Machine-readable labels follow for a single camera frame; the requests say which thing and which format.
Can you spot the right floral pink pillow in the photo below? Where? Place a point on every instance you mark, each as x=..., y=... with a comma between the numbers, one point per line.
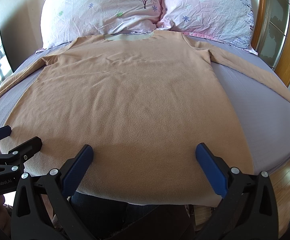
x=226, y=21

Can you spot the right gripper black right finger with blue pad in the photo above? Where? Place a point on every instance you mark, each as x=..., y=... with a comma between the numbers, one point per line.
x=248, y=208

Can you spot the wooden headboard with glass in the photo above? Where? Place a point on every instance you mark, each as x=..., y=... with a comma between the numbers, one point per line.
x=271, y=38

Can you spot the tan long-sleeve shirt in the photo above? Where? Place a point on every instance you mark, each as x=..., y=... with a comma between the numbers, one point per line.
x=143, y=106

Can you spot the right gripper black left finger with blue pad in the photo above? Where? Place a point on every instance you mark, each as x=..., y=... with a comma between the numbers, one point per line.
x=30, y=219

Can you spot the floral pink pillow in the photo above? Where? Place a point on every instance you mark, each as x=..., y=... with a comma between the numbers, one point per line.
x=226, y=21
x=63, y=21

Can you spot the left floral pink pillow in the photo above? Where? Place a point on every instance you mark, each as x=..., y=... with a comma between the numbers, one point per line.
x=63, y=21

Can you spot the lavender bed sheet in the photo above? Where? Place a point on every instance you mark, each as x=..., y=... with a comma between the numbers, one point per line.
x=263, y=114

